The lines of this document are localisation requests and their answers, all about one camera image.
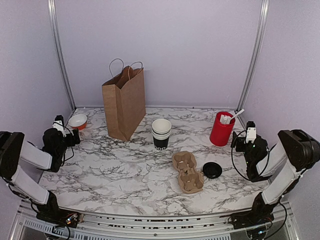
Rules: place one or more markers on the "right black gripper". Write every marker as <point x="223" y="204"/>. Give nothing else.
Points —
<point x="239" y="139"/>

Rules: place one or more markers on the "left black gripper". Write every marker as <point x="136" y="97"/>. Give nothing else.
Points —
<point x="72" y="142"/>

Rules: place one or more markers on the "black plastic cup lid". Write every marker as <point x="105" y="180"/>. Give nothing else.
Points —
<point x="212" y="170"/>

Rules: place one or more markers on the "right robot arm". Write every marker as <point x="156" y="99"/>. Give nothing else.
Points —
<point x="284" y="163"/>

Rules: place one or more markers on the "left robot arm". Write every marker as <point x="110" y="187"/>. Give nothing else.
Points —
<point x="16" y="153"/>

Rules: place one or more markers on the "orange white bowl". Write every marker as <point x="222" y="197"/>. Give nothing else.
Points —
<point x="78" y="121"/>

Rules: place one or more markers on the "red cylindrical container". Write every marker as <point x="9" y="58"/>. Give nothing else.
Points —
<point x="220" y="133"/>

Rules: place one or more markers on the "sugar packets in container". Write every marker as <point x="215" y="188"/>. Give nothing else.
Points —
<point x="225" y="119"/>

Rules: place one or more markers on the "cardboard cup carrier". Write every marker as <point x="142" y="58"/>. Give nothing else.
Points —
<point x="190" y="180"/>

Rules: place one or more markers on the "brown paper bag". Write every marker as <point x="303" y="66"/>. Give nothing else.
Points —
<point x="124" y="102"/>

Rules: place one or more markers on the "stack of paper cups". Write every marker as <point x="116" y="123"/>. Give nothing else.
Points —
<point x="161" y="131"/>

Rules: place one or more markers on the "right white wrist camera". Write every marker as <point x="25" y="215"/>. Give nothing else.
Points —
<point x="251" y="132"/>

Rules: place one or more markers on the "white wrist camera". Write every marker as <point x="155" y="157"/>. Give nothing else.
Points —
<point x="251" y="132"/>
<point x="58" y="124"/>

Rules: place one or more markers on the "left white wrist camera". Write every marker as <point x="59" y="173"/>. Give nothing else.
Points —
<point x="58" y="124"/>

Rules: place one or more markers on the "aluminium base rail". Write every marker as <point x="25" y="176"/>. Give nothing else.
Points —
<point x="280" y="225"/>

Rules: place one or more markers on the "left aluminium frame post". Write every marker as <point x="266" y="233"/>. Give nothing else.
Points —
<point x="59" y="52"/>

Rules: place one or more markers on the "aluminium frame post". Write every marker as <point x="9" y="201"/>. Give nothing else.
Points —
<point x="59" y="52"/>
<point x="261" y="28"/>

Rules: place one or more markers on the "right aluminium frame post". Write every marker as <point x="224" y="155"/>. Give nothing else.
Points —
<point x="261" y="28"/>

